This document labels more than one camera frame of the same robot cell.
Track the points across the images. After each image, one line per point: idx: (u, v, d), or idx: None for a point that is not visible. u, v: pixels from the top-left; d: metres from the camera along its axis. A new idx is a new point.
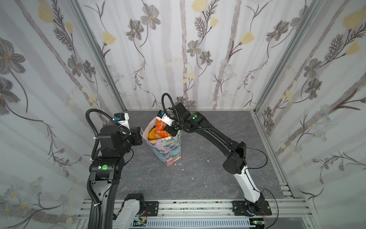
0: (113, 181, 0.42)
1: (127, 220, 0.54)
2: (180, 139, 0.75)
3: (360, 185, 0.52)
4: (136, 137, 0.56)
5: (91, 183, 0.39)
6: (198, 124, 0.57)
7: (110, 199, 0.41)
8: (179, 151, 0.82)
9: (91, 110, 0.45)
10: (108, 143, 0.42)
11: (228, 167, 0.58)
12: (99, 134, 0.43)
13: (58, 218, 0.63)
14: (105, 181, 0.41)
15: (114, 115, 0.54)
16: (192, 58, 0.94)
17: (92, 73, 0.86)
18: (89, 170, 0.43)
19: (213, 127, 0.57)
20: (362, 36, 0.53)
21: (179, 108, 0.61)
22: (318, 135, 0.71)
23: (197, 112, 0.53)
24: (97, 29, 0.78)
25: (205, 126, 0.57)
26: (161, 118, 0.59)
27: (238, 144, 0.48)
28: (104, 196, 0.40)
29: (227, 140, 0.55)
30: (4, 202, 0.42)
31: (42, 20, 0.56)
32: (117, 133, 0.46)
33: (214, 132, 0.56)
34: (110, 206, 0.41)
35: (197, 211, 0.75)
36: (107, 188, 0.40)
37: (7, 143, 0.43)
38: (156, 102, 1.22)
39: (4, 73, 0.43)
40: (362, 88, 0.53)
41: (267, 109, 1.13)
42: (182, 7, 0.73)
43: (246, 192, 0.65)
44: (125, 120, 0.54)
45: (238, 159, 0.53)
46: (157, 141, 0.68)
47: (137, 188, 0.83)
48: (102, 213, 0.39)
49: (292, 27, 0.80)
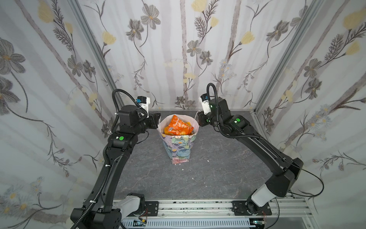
0: (125, 151, 0.46)
1: (127, 208, 0.55)
2: (190, 143, 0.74)
3: (361, 185, 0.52)
4: (152, 121, 0.60)
5: (107, 149, 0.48)
6: (241, 130, 0.48)
7: (119, 166, 0.45)
8: (187, 154, 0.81)
9: (118, 90, 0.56)
10: (126, 119, 0.48)
11: (273, 186, 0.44)
12: (120, 111, 0.48)
13: (58, 218, 0.63)
14: (118, 149, 0.46)
15: (137, 98, 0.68)
16: (192, 58, 0.94)
17: (92, 73, 0.86)
18: (108, 139, 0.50)
19: (259, 137, 0.48)
20: (362, 36, 0.53)
21: (222, 107, 0.51)
22: (318, 135, 0.71)
23: (240, 117, 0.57)
24: (97, 29, 0.78)
25: (249, 132, 0.48)
26: (203, 102, 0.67)
27: (292, 161, 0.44)
28: (116, 161, 0.44)
29: (278, 154, 0.45)
30: (4, 202, 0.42)
31: (42, 20, 0.56)
32: (135, 113, 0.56)
33: (261, 141, 0.47)
34: (118, 173, 0.45)
35: (197, 211, 0.75)
36: (120, 156, 0.45)
37: (7, 143, 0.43)
38: (156, 102, 1.22)
39: (3, 73, 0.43)
40: (362, 88, 0.53)
41: (267, 109, 1.13)
42: (182, 7, 0.73)
43: (259, 197, 0.62)
44: (145, 103, 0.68)
45: (292, 179, 0.42)
46: (167, 137, 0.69)
47: (137, 188, 0.83)
48: (111, 175, 0.42)
49: (292, 27, 0.80)
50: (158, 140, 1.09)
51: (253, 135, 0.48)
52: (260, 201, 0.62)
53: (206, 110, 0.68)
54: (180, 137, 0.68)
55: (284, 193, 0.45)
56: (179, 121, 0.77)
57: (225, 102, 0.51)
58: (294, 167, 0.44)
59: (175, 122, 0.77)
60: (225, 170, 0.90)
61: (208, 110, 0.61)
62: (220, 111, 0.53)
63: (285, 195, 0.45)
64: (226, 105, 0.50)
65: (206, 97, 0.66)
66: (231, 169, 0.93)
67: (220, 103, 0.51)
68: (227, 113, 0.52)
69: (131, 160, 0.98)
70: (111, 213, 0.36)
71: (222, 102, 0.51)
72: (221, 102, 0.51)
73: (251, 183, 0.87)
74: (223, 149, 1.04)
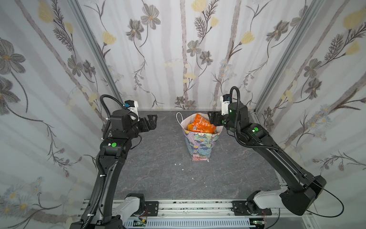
0: (120, 158, 0.45)
1: (126, 212, 0.54)
2: (212, 142, 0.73)
3: (361, 186, 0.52)
4: (144, 124, 0.59)
5: (100, 158, 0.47)
6: (259, 140, 0.47)
7: (114, 174, 0.43)
8: (208, 153, 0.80)
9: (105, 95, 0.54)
10: (118, 125, 0.46)
11: (290, 202, 0.47)
12: (112, 116, 0.46)
13: (58, 218, 0.63)
14: (112, 157, 0.44)
15: (125, 101, 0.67)
16: (192, 58, 0.94)
17: (92, 73, 0.86)
18: (100, 146, 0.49)
19: (279, 149, 0.46)
20: (362, 36, 0.53)
21: (242, 115, 0.49)
22: (318, 135, 0.71)
23: (258, 125, 0.52)
24: (97, 29, 0.78)
25: (268, 143, 0.47)
26: (223, 101, 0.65)
27: (314, 178, 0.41)
28: (110, 170, 0.43)
29: (298, 170, 0.43)
30: (4, 202, 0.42)
31: (42, 20, 0.56)
32: (127, 117, 0.49)
33: (281, 155, 0.45)
34: (114, 182, 0.43)
35: (197, 211, 0.75)
36: (114, 164, 0.43)
37: (7, 143, 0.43)
38: (156, 102, 1.22)
39: (3, 73, 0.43)
40: (362, 88, 0.53)
41: (267, 109, 1.13)
42: (182, 7, 0.73)
43: (262, 200, 0.62)
44: (134, 107, 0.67)
45: (312, 198, 0.39)
46: (190, 133, 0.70)
47: (137, 188, 0.83)
48: (106, 185, 0.41)
49: (292, 27, 0.80)
50: (158, 140, 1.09)
51: (272, 147, 0.46)
52: (267, 205, 0.60)
53: (223, 111, 0.58)
54: (203, 134, 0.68)
55: (301, 211, 0.42)
56: (203, 119, 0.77)
57: (246, 109, 0.49)
58: (316, 185, 0.41)
59: (198, 120, 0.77)
60: (225, 170, 0.90)
61: (226, 112, 0.59)
62: (239, 119, 0.51)
63: (303, 213, 0.42)
64: (246, 112, 0.48)
65: (228, 98, 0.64)
66: (231, 169, 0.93)
67: (241, 109, 0.49)
68: (245, 121, 0.50)
69: (131, 160, 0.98)
70: (111, 223, 0.43)
71: (242, 109, 0.49)
72: (242, 109, 0.49)
73: (251, 184, 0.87)
74: (223, 149, 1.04)
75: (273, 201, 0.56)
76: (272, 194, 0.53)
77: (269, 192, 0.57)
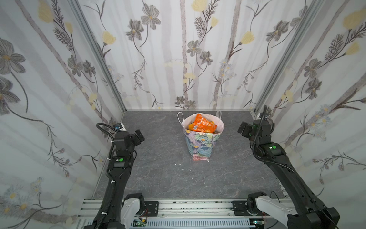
0: (126, 168, 0.53)
1: (128, 217, 0.53)
2: (213, 142, 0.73)
3: (360, 186, 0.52)
4: (136, 139, 0.71)
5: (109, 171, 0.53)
6: (274, 157, 0.51)
7: (122, 181, 0.50)
8: (208, 153, 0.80)
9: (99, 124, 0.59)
10: (122, 144, 0.56)
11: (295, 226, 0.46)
12: (115, 138, 0.56)
13: (58, 218, 0.63)
14: (120, 169, 0.53)
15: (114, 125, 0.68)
16: (192, 58, 0.94)
17: (92, 73, 0.86)
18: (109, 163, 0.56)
19: (293, 170, 0.48)
20: (362, 36, 0.53)
21: (265, 131, 0.55)
22: (318, 135, 0.71)
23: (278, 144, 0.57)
24: (98, 29, 0.78)
25: (282, 162, 0.50)
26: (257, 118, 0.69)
27: (325, 207, 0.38)
28: (119, 178, 0.50)
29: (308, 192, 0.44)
30: (5, 202, 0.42)
31: (42, 20, 0.56)
32: (128, 137, 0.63)
33: (292, 175, 0.47)
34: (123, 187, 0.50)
35: (197, 210, 0.76)
36: (122, 172, 0.52)
37: (7, 143, 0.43)
38: (156, 102, 1.22)
39: (4, 73, 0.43)
40: (362, 88, 0.53)
41: (267, 109, 1.13)
42: (182, 7, 0.73)
43: (268, 206, 0.60)
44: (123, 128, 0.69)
45: (316, 224, 0.39)
46: (191, 133, 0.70)
47: (137, 188, 0.83)
48: (116, 190, 0.47)
49: (292, 27, 0.80)
50: (158, 140, 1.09)
51: (285, 166, 0.49)
52: (268, 211, 0.60)
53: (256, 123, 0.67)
54: (204, 134, 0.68)
55: None
56: (204, 119, 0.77)
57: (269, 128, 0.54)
58: (324, 215, 0.40)
59: (199, 120, 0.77)
60: (225, 170, 0.90)
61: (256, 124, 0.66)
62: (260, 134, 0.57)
63: None
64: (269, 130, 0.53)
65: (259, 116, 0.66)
66: (231, 169, 0.90)
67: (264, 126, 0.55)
68: (267, 137, 0.55)
69: None
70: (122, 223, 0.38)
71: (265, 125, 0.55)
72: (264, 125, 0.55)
73: (251, 184, 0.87)
74: (223, 149, 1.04)
75: (277, 213, 0.55)
76: (278, 208, 0.57)
77: (277, 202, 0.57)
